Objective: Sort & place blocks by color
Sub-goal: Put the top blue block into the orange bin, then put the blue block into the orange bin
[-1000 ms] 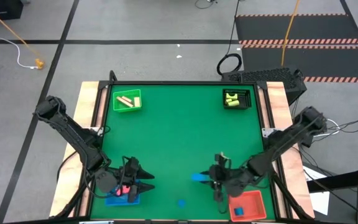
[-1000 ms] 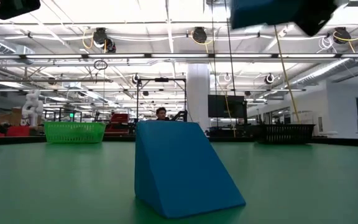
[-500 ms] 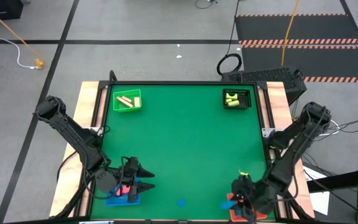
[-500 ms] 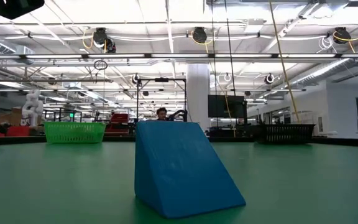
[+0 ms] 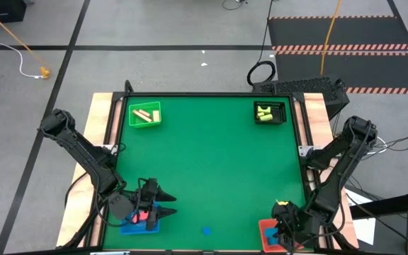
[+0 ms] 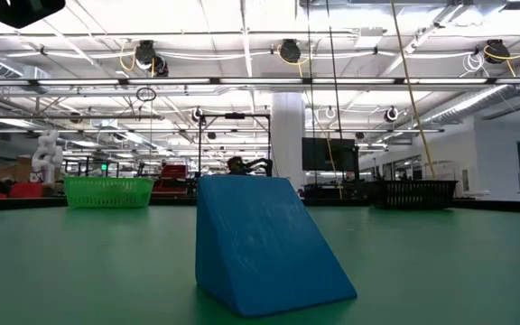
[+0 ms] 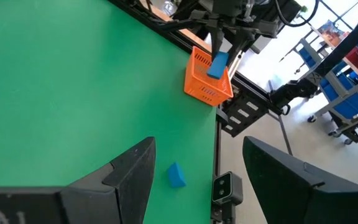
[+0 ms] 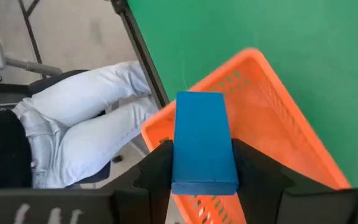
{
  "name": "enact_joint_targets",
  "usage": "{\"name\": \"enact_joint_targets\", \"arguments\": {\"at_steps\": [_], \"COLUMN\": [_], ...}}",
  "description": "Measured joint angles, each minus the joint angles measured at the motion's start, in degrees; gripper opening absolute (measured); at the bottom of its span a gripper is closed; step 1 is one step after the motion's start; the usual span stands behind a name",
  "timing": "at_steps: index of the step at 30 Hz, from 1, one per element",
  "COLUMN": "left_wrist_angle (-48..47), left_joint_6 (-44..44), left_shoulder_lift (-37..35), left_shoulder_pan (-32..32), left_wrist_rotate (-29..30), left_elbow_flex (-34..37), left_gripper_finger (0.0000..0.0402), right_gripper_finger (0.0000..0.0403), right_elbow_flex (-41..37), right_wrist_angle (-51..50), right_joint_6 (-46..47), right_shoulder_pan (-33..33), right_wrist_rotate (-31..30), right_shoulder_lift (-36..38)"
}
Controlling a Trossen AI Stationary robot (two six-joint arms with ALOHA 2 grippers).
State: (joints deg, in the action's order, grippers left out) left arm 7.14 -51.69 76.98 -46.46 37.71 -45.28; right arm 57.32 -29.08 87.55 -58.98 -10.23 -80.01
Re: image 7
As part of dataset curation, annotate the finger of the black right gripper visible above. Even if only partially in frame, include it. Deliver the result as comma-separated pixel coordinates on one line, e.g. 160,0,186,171
227,32,248,68
208,24,227,63

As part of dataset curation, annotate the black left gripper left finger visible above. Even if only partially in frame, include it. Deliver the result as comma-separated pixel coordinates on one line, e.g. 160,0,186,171
0,136,157,224

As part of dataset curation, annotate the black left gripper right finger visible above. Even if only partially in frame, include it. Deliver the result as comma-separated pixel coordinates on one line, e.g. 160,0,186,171
242,135,358,224

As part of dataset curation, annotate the blue rectangular block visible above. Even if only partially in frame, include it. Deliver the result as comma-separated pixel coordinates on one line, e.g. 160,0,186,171
206,50,231,80

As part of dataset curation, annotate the wooden table side board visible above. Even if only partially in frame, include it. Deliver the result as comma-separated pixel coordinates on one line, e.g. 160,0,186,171
140,0,213,53

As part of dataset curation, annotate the orange plastic basket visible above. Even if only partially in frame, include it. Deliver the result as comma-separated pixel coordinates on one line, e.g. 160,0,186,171
183,45,234,108

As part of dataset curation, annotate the colourful printed box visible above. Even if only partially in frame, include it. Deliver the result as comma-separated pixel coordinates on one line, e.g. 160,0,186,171
316,19,345,48

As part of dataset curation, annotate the blue wedge block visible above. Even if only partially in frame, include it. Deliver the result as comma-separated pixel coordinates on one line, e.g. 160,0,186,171
167,161,187,189

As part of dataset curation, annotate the blue shelf cart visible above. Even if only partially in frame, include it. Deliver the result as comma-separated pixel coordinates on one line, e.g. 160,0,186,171
295,18,358,146

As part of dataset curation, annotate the grey table-level camera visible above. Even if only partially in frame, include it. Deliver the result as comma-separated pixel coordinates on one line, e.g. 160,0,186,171
209,170,244,224

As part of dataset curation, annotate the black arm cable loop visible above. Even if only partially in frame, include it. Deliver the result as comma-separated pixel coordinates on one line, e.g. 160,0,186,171
274,0,320,29

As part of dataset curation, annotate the black slotted bracket plate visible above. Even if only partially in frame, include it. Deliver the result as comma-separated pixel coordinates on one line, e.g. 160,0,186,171
218,92,272,138

